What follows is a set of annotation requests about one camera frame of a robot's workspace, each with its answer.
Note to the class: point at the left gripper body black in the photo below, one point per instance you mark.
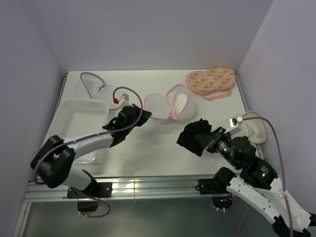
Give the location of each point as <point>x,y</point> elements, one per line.
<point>142,119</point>

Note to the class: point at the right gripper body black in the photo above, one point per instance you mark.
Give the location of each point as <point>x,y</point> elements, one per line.
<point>218,141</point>

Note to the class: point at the pink trimmed mesh laundry bag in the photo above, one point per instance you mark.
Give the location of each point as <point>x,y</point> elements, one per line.
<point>162,109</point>

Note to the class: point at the black garment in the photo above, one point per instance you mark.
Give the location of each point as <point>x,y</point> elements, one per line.
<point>187,138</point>

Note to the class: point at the white bra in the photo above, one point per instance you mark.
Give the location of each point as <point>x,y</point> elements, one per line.
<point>178,99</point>

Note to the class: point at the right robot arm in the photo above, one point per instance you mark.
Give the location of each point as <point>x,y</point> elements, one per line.
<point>258,184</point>

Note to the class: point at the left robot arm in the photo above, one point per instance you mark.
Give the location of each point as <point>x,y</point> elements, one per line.
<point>54,161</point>

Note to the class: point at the beige trimmed mesh laundry bag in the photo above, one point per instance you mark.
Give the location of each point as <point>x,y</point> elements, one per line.
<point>254,130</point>

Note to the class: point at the grey trimmed mesh laundry bag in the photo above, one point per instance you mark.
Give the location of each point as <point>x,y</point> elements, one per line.
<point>92,86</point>

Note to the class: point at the peach floral bra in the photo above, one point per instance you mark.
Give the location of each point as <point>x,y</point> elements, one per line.
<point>212,84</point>

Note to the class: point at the white plastic basket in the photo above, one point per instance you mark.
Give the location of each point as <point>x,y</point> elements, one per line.
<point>78,117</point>

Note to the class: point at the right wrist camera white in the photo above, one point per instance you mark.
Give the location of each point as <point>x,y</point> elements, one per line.
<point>235,125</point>

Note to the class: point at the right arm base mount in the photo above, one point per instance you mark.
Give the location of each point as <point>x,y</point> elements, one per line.
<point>220,197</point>

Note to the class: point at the aluminium frame rail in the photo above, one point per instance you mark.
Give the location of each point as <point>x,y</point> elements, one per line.
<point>126,188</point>

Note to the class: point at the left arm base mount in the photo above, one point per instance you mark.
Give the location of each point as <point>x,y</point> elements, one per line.
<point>89,199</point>

